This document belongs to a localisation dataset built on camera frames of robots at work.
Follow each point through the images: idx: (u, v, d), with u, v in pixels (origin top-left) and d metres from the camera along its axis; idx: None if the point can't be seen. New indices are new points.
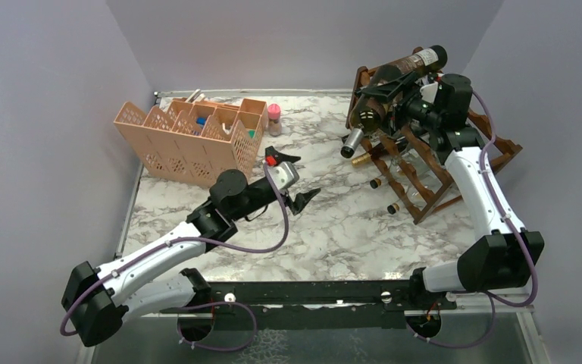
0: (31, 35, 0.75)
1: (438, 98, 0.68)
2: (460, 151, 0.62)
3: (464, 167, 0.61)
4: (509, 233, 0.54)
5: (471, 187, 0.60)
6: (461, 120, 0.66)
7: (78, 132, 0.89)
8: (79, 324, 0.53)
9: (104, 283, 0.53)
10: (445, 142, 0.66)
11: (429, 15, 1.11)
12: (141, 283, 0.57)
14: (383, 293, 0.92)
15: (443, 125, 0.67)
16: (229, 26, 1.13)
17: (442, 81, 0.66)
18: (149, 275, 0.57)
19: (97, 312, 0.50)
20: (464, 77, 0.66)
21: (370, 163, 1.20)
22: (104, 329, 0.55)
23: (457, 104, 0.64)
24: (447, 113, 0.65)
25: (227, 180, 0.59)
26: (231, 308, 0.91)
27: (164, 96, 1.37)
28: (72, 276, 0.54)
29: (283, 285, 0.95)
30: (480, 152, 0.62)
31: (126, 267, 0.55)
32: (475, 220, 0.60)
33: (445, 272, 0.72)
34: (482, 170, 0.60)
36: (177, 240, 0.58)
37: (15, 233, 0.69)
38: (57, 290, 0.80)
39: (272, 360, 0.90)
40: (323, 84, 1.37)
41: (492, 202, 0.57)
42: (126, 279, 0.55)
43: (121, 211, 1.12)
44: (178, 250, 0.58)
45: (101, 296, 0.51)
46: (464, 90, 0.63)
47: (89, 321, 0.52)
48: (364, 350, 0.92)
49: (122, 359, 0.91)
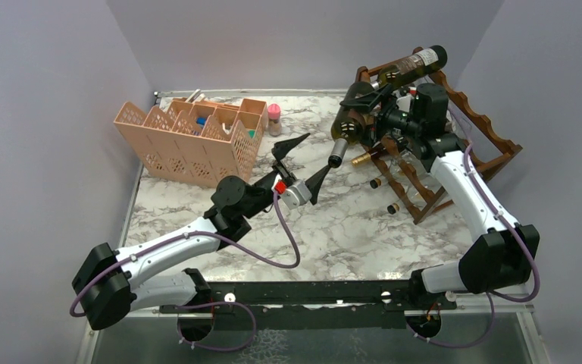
0: (31, 35, 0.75)
1: (415, 108, 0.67)
2: (444, 156, 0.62)
3: (449, 171, 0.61)
4: (505, 230, 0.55)
5: (461, 190, 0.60)
6: (441, 128, 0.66)
7: (78, 132, 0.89)
8: (89, 306, 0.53)
9: (123, 265, 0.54)
10: (428, 151, 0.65)
11: (429, 15, 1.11)
12: (154, 271, 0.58)
14: (383, 293, 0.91)
15: (424, 133, 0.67)
16: (229, 26, 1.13)
17: (417, 91, 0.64)
18: (164, 264, 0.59)
19: (112, 294, 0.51)
20: (439, 85, 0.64)
21: (369, 164, 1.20)
22: (113, 315, 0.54)
23: (435, 113, 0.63)
24: (426, 123, 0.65)
25: (227, 187, 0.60)
26: (231, 308, 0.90)
27: (164, 96, 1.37)
28: (90, 256, 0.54)
29: (283, 285, 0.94)
30: (463, 156, 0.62)
31: (144, 252, 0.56)
32: (470, 221, 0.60)
33: (445, 273, 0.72)
34: (468, 172, 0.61)
36: (195, 233, 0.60)
37: (16, 233, 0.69)
38: (57, 290, 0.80)
39: (272, 360, 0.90)
40: (323, 84, 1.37)
41: (483, 201, 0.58)
42: (143, 265, 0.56)
43: (121, 211, 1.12)
44: (195, 243, 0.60)
45: (117, 277, 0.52)
46: (440, 99, 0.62)
47: (102, 303, 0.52)
48: (364, 350, 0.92)
49: (122, 359, 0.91)
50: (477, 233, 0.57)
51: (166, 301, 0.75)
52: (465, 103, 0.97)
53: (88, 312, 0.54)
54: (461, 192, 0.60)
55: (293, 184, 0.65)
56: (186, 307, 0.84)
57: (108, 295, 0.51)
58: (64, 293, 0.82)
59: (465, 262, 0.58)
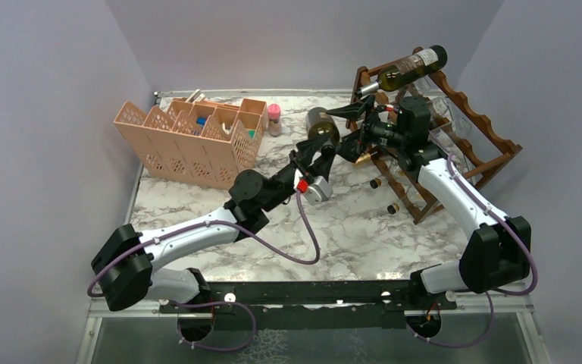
0: (30, 34, 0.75)
1: (400, 120, 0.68)
2: (428, 164, 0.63)
3: (435, 177, 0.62)
4: (496, 224, 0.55)
5: (449, 193, 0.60)
6: (425, 140, 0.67)
7: (77, 132, 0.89)
8: (110, 286, 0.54)
9: (145, 247, 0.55)
10: (412, 163, 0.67)
11: (430, 15, 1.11)
12: (174, 255, 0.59)
14: (383, 293, 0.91)
15: (409, 146, 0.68)
16: (229, 26, 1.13)
17: (401, 106, 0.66)
18: (185, 249, 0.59)
19: (134, 274, 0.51)
20: (421, 98, 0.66)
21: (369, 164, 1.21)
22: (132, 296, 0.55)
23: (417, 127, 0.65)
24: (409, 136, 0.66)
25: (244, 182, 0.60)
26: (231, 308, 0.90)
27: (164, 96, 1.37)
28: (114, 235, 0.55)
29: (283, 285, 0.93)
30: (446, 162, 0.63)
31: (167, 236, 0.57)
32: (462, 221, 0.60)
33: (443, 274, 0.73)
34: (453, 176, 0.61)
36: (216, 222, 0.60)
37: (17, 233, 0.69)
38: (56, 290, 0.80)
39: (272, 360, 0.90)
40: (323, 84, 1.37)
41: (471, 200, 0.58)
42: (166, 247, 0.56)
43: (121, 211, 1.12)
44: (214, 232, 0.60)
45: (140, 259, 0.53)
46: (423, 114, 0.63)
47: (122, 284, 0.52)
48: (365, 350, 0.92)
49: (122, 359, 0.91)
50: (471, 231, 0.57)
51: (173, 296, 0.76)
52: (465, 103, 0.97)
53: (107, 292, 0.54)
54: (448, 195, 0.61)
55: (314, 182, 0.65)
56: (186, 305, 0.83)
57: (131, 275, 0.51)
58: (62, 294, 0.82)
59: (463, 259, 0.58)
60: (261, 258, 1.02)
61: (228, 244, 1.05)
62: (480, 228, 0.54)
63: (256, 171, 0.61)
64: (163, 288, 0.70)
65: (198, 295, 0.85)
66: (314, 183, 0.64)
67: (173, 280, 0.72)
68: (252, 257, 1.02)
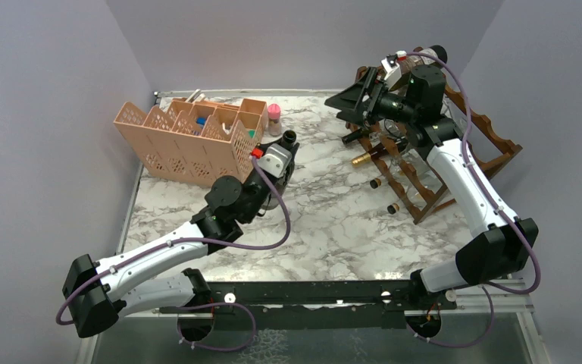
0: (30, 34, 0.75)
1: (411, 92, 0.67)
2: (442, 146, 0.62)
3: (448, 162, 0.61)
4: (504, 225, 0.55)
5: (459, 182, 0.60)
6: (436, 114, 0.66)
7: (77, 132, 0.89)
8: (76, 315, 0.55)
9: (101, 278, 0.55)
10: (424, 138, 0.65)
11: (430, 15, 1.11)
12: (138, 280, 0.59)
14: (383, 293, 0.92)
15: (420, 120, 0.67)
16: (229, 26, 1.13)
17: (413, 75, 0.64)
18: (148, 272, 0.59)
19: (91, 308, 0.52)
20: (434, 67, 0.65)
21: (370, 163, 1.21)
22: (99, 323, 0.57)
23: (430, 96, 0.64)
24: (421, 108, 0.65)
25: (221, 187, 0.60)
26: (231, 308, 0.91)
27: (164, 96, 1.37)
28: (73, 267, 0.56)
29: (283, 285, 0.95)
30: (461, 144, 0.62)
31: (123, 264, 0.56)
32: (468, 214, 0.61)
33: (443, 271, 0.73)
34: (467, 164, 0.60)
36: (178, 242, 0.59)
37: (16, 233, 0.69)
38: (57, 290, 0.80)
39: (272, 360, 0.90)
40: (323, 84, 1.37)
41: (482, 195, 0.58)
42: (125, 274, 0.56)
43: (121, 211, 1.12)
44: (179, 252, 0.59)
45: (96, 291, 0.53)
46: (436, 83, 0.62)
47: (83, 315, 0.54)
48: (364, 350, 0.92)
49: (122, 359, 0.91)
50: (478, 227, 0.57)
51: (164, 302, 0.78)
52: (465, 103, 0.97)
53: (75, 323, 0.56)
54: (458, 184, 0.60)
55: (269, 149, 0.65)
56: (185, 306, 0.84)
57: (88, 309, 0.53)
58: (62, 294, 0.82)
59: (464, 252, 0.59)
60: (261, 258, 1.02)
61: None
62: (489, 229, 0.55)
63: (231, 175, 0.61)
64: (142, 304, 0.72)
65: (198, 296, 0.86)
66: (270, 149, 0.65)
67: (154, 291, 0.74)
68: (252, 257, 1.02)
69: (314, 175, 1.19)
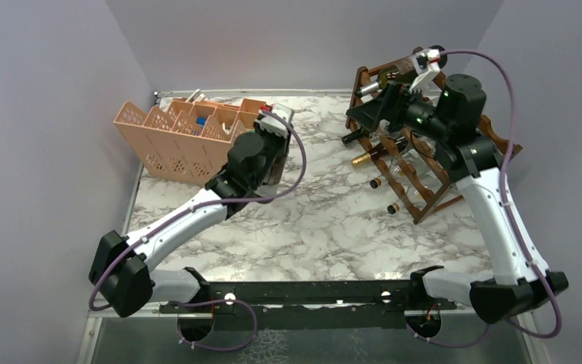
0: (31, 35, 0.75)
1: (444, 105, 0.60)
2: (478, 177, 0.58)
3: (483, 198, 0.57)
4: (533, 280, 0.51)
5: (492, 221, 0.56)
6: (471, 131, 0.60)
7: (78, 133, 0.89)
8: (112, 291, 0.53)
9: (136, 249, 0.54)
10: (458, 159, 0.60)
11: (430, 15, 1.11)
12: (167, 249, 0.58)
14: (383, 293, 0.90)
15: (454, 137, 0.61)
16: (229, 26, 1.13)
17: (448, 87, 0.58)
18: (176, 240, 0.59)
19: (132, 277, 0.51)
20: (471, 79, 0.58)
21: (370, 163, 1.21)
22: (138, 296, 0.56)
23: (468, 113, 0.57)
24: (456, 125, 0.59)
25: (245, 142, 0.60)
26: (230, 308, 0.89)
27: (164, 96, 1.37)
28: (101, 245, 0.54)
29: (283, 285, 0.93)
30: (500, 176, 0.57)
31: (154, 232, 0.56)
32: (495, 258, 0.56)
33: (445, 287, 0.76)
34: (503, 202, 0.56)
36: (200, 205, 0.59)
37: (16, 234, 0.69)
38: (56, 290, 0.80)
39: (272, 360, 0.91)
40: (323, 84, 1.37)
41: (515, 242, 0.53)
42: (157, 242, 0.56)
43: (121, 211, 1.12)
44: (202, 215, 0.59)
45: (133, 259, 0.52)
46: (477, 97, 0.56)
47: (123, 287, 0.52)
48: (364, 350, 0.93)
49: (122, 359, 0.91)
50: (504, 277, 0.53)
51: (176, 294, 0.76)
52: None
53: (111, 302, 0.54)
54: (490, 224, 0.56)
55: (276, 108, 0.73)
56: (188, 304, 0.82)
57: (129, 278, 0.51)
58: (61, 295, 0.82)
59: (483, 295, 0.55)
60: (261, 258, 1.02)
61: (228, 244, 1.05)
62: (517, 283, 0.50)
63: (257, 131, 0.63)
64: (163, 290, 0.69)
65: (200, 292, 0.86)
66: (276, 106, 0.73)
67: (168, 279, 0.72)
68: (251, 257, 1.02)
69: (314, 175, 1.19)
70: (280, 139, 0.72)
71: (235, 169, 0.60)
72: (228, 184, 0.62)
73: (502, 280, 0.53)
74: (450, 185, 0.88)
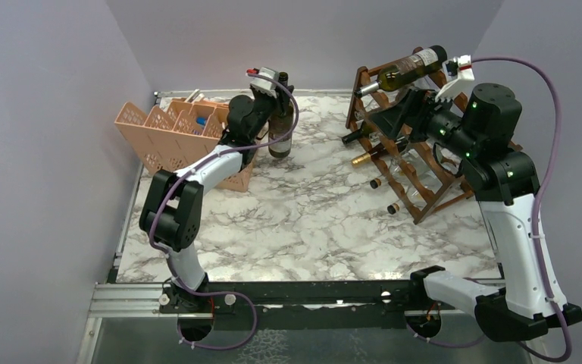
0: (31, 34, 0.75)
1: (470, 118, 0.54)
2: (510, 205, 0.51)
3: (512, 227, 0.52)
4: (549, 314, 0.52)
5: (517, 252, 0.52)
6: (502, 148, 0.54)
7: (78, 133, 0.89)
8: (171, 224, 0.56)
9: (187, 177, 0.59)
10: (490, 179, 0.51)
11: (430, 15, 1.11)
12: (207, 186, 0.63)
14: (383, 293, 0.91)
15: (483, 155, 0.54)
16: (230, 26, 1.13)
17: (477, 98, 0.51)
18: (212, 180, 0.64)
19: (193, 196, 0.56)
20: (502, 89, 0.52)
21: (370, 163, 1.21)
22: (192, 225, 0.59)
23: (500, 127, 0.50)
24: (486, 140, 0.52)
25: (237, 105, 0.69)
26: (230, 308, 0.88)
27: (164, 96, 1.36)
28: (154, 183, 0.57)
29: (283, 285, 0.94)
30: (534, 202, 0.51)
31: (199, 165, 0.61)
32: (510, 283, 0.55)
33: (447, 292, 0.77)
34: (533, 235, 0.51)
36: (225, 152, 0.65)
37: (17, 234, 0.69)
38: (55, 291, 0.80)
39: (272, 360, 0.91)
40: (323, 84, 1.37)
41: (539, 277, 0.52)
42: (202, 176, 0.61)
43: (120, 211, 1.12)
44: (226, 160, 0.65)
45: (190, 184, 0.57)
46: (511, 109, 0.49)
47: (184, 211, 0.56)
48: (364, 350, 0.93)
49: (123, 359, 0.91)
50: (518, 306, 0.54)
51: (188, 273, 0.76)
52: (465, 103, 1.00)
53: (173, 230, 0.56)
54: (514, 253, 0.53)
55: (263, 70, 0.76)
56: (195, 293, 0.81)
57: (191, 199, 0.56)
58: (61, 295, 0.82)
59: (496, 317, 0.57)
60: (261, 258, 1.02)
61: (228, 244, 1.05)
62: (533, 319, 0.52)
63: (245, 96, 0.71)
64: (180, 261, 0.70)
65: (202, 286, 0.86)
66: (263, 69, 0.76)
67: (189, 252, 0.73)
68: (252, 257, 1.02)
69: (314, 175, 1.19)
70: (273, 98, 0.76)
71: (236, 130, 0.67)
72: (235, 143, 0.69)
73: (514, 308, 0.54)
74: (451, 184, 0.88)
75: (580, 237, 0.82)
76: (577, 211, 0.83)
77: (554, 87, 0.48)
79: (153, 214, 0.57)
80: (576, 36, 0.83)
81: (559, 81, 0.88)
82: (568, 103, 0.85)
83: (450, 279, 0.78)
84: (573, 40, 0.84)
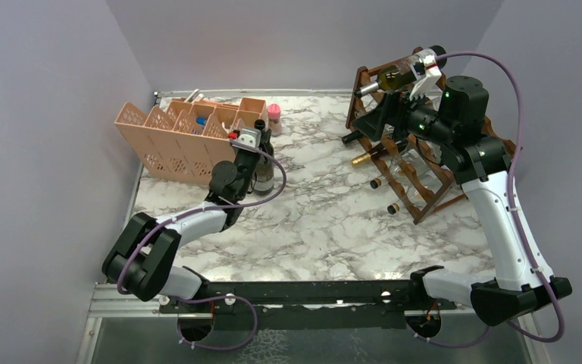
0: (29, 34, 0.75)
1: (445, 107, 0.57)
2: (486, 181, 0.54)
3: (489, 202, 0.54)
4: (538, 286, 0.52)
5: (498, 226, 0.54)
6: (476, 133, 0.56)
7: (77, 132, 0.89)
8: (137, 272, 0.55)
9: (165, 225, 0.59)
10: (466, 161, 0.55)
11: (430, 15, 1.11)
12: (186, 236, 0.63)
14: (383, 293, 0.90)
15: (458, 139, 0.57)
16: (230, 26, 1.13)
17: (449, 87, 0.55)
18: (192, 230, 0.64)
19: (167, 246, 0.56)
20: (472, 79, 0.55)
21: (370, 163, 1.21)
22: (161, 277, 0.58)
23: (471, 112, 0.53)
24: (460, 125, 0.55)
25: (220, 173, 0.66)
26: (231, 308, 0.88)
27: (164, 96, 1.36)
28: (130, 225, 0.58)
29: (283, 285, 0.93)
30: (508, 178, 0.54)
31: (181, 214, 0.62)
32: (498, 261, 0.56)
33: (444, 286, 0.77)
34: (511, 208, 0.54)
36: (210, 206, 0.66)
37: (16, 233, 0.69)
38: (54, 291, 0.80)
39: (272, 360, 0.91)
40: (323, 84, 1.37)
41: (520, 249, 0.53)
42: (182, 225, 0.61)
43: (121, 211, 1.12)
44: (210, 215, 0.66)
45: (167, 232, 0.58)
46: (479, 95, 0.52)
47: (153, 262, 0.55)
48: (365, 351, 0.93)
49: (121, 359, 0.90)
50: (508, 282, 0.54)
51: (182, 287, 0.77)
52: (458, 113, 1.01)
53: (136, 280, 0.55)
54: (495, 228, 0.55)
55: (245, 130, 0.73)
56: (189, 301, 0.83)
57: (164, 248, 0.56)
58: (60, 294, 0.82)
59: (490, 299, 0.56)
60: (261, 258, 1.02)
61: (228, 244, 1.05)
62: (521, 291, 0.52)
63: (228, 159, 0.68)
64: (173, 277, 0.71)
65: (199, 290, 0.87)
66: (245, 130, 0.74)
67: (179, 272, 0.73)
68: (252, 257, 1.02)
69: (314, 175, 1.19)
70: (256, 155, 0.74)
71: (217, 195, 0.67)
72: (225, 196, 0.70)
73: (505, 284, 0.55)
74: (450, 185, 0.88)
75: (577, 237, 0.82)
76: (573, 211, 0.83)
77: (517, 85, 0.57)
79: (121, 257, 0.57)
80: (574, 36, 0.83)
81: (558, 82, 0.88)
82: (567, 103, 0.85)
83: (445, 276, 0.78)
84: (571, 41, 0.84)
